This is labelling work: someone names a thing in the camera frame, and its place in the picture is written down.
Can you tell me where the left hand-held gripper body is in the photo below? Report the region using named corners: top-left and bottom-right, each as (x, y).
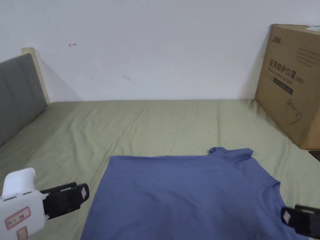
top-left (0, 167), bottom-right (48, 240)

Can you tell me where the blue shirt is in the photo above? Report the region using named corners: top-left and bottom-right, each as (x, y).
top-left (80, 147), bottom-right (309, 240)

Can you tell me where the grey padded headboard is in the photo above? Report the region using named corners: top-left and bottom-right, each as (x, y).
top-left (0, 47), bottom-right (51, 148)

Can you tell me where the brown cardboard carton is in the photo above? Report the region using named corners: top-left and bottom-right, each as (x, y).
top-left (254, 23), bottom-right (320, 151)

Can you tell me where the bed with pale green sheet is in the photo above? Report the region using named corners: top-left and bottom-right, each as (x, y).
top-left (0, 100), bottom-right (320, 240)

